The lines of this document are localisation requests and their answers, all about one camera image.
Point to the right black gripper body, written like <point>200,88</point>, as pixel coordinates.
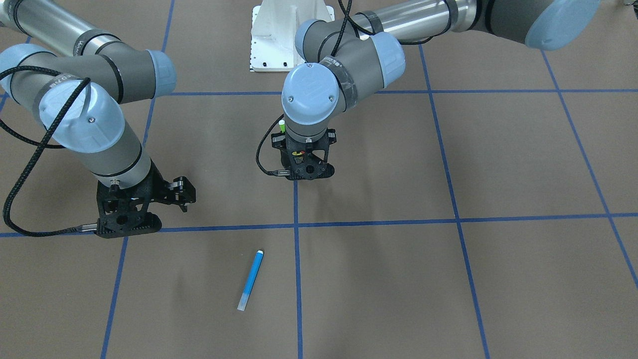
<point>157,183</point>

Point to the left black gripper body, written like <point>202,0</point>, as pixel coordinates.
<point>330,138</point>

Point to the blue marker pen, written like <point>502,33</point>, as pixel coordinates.
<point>252,277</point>

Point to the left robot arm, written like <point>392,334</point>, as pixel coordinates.
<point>344,62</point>

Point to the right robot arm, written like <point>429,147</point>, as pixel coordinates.
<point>74,85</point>

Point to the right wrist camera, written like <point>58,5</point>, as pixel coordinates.
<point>181,192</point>

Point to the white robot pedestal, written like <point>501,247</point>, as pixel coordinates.
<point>274,27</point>

